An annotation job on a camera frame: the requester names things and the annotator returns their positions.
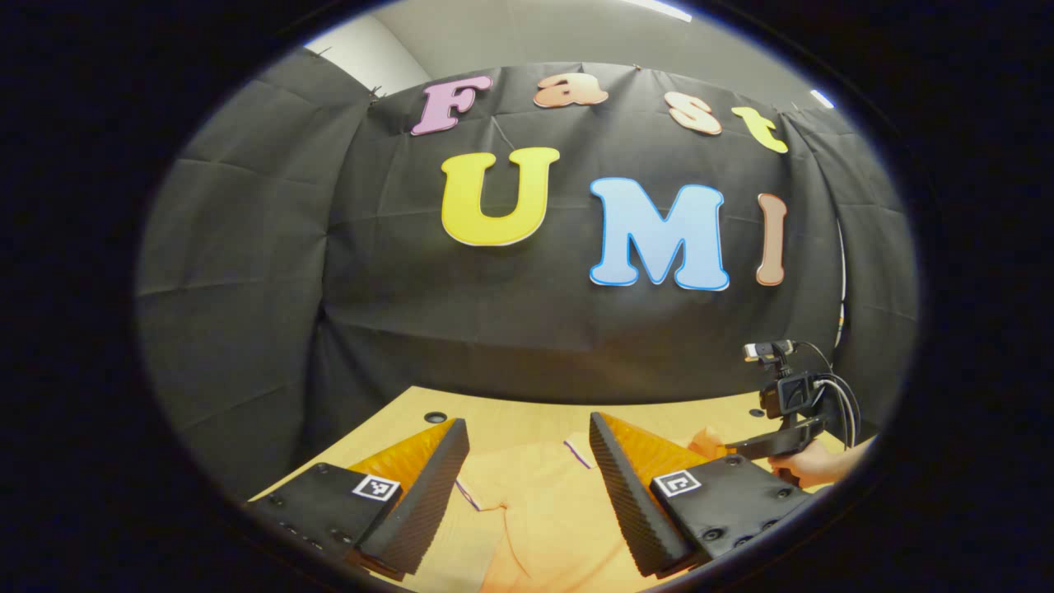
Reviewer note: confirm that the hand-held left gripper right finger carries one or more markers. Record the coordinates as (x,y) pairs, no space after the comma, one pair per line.
(630,502)

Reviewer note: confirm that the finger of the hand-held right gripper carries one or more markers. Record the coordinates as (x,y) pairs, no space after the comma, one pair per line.
(778,443)

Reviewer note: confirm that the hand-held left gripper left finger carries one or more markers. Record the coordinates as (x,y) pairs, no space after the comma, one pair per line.
(420,502)

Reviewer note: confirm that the orange T-shirt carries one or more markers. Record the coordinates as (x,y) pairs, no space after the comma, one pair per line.
(543,519)

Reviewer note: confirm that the small ceiling light panel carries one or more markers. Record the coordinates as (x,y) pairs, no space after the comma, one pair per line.
(822,99)

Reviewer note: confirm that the large ceiling light panel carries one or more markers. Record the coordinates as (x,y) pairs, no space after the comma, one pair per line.
(665,8)

